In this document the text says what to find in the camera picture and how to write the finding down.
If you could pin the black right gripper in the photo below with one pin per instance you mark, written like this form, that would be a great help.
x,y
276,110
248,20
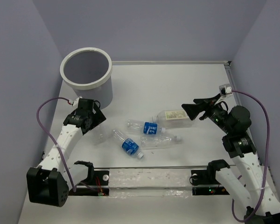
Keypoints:
x,y
193,109

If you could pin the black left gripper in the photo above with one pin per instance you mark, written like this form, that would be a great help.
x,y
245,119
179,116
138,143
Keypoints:
x,y
98,118

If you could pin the clear unlabelled bottle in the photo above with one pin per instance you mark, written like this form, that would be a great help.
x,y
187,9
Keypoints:
x,y
99,134

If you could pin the blue label bottle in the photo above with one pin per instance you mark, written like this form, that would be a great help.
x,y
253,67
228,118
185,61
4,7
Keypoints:
x,y
128,145
146,128

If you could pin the blue label bottle front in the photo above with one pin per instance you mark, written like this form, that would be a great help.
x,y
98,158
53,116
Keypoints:
x,y
128,145

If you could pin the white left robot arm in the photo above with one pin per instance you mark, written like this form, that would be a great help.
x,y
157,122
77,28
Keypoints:
x,y
51,181

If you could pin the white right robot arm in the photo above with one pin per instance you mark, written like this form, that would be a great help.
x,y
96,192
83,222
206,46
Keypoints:
x,y
250,190

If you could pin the white round plastic bin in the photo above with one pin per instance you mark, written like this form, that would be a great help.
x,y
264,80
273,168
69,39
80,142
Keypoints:
x,y
88,72

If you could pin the clear bottle cream label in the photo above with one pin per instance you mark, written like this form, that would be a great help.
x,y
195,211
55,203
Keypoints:
x,y
172,119

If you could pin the clear crushed bottle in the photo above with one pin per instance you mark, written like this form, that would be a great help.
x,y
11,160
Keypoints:
x,y
159,141

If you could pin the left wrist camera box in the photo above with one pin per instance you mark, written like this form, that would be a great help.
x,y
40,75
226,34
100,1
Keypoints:
x,y
75,102

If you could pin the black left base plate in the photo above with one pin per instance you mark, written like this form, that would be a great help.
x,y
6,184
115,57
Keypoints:
x,y
98,186

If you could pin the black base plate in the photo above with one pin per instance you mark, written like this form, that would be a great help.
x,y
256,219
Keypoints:
x,y
202,185
98,186

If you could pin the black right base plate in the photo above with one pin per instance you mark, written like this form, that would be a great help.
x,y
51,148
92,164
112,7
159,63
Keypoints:
x,y
202,185

